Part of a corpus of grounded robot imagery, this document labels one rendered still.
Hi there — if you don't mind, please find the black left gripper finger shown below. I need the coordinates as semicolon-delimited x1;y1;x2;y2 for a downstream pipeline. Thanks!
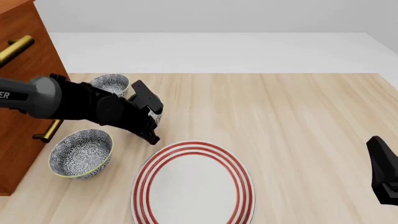
136;129;161;146

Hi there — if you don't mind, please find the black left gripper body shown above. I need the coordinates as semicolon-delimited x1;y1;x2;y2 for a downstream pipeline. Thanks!
126;105;159;138

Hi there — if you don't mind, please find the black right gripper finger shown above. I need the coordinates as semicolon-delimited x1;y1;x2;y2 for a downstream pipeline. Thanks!
366;135;398;187

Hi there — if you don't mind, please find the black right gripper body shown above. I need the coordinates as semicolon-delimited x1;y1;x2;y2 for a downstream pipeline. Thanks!
372;181;398;207

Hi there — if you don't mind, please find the patterned bowl with yellow rim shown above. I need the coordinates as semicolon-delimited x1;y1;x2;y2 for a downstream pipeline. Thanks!
48;128;114;181
89;73;131;98

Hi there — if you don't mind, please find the white plate with red rings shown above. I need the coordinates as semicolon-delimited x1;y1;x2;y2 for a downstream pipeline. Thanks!
130;139;256;224

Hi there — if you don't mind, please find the red-brown wooden cabinet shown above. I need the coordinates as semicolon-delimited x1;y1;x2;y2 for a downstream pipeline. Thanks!
0;0;70;196

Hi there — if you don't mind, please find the brass drawer handle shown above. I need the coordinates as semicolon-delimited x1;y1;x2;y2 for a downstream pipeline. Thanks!
32;118;65;144
0;34;35;69

